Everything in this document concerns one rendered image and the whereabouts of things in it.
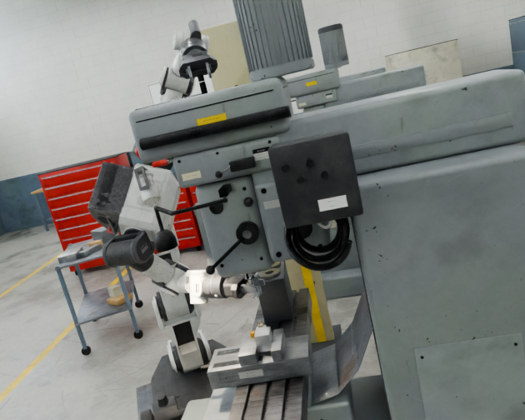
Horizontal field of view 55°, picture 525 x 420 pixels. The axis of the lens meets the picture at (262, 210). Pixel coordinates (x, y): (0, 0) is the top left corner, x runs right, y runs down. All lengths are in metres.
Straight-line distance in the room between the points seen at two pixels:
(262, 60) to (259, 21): 0.11
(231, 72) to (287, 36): 1.87
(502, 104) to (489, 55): 9.51
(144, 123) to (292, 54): 0.47
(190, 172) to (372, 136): 0.55
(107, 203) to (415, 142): 1.12
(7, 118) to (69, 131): 1.42
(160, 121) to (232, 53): 1.87
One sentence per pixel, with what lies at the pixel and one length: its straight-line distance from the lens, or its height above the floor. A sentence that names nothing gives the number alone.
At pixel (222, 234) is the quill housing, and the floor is 1.46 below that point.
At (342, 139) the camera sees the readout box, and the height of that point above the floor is 1.71.
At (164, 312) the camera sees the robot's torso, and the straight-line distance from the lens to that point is 2.37.
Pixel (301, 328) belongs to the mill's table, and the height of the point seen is 0.93.
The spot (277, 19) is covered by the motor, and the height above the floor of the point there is 2.04.
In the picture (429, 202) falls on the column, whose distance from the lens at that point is 1.43.
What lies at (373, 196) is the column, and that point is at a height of 1.52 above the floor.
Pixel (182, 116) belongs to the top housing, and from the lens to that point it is 1.52.
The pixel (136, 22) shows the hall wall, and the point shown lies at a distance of 11.29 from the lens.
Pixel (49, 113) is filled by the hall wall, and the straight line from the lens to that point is 12.13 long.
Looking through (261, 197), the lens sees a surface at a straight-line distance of 1.53.
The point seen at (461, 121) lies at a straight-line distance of 1.54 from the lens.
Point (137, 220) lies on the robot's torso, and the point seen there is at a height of 1.51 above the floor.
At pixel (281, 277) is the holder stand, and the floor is 1.12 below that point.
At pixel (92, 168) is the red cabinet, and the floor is 1.37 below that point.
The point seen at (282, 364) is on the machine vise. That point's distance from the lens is 1.75.
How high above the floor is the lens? 1.87
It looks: 13 degrees down
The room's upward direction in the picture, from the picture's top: 13 degrees counter-clockwise
